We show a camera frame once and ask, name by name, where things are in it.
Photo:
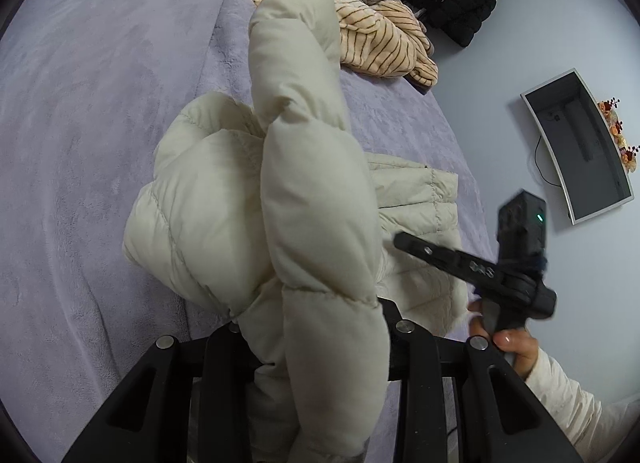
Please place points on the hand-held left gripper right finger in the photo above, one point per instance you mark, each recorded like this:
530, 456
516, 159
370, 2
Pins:
400, 353

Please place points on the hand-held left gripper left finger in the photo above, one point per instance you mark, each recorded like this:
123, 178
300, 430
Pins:
225, 358

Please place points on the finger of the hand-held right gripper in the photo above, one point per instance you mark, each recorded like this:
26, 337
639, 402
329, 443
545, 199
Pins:
440, 257

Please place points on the cream puffer jacket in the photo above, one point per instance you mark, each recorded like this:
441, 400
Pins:
310, 193

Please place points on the person's right hand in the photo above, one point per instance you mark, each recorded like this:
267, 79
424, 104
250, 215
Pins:
520, 348

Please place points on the orange flower decoration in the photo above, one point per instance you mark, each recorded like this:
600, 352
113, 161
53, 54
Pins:
617, 128

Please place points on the beige striped garment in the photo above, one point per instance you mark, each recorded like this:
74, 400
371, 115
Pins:
380, 43

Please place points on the purple blanket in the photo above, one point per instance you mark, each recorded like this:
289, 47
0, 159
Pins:
100, 143

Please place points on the wall television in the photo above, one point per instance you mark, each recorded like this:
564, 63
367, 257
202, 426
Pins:
580, 143

